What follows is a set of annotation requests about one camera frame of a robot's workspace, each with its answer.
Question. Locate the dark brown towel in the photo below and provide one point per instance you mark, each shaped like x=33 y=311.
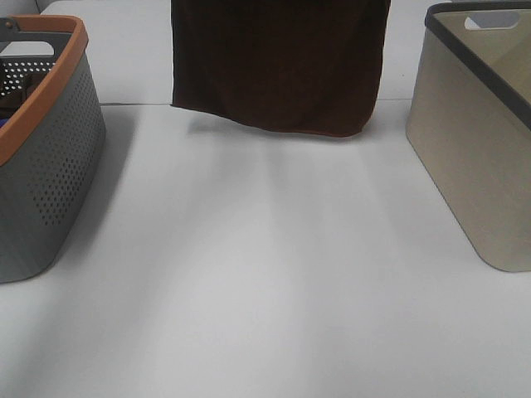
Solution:
x=287 y=66

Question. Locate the beige basket grey rim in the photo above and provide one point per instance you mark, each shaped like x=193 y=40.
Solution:
x=470 y=122

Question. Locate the grey perforated basket orange rim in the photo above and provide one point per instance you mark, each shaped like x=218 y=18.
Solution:
x=51 y=143

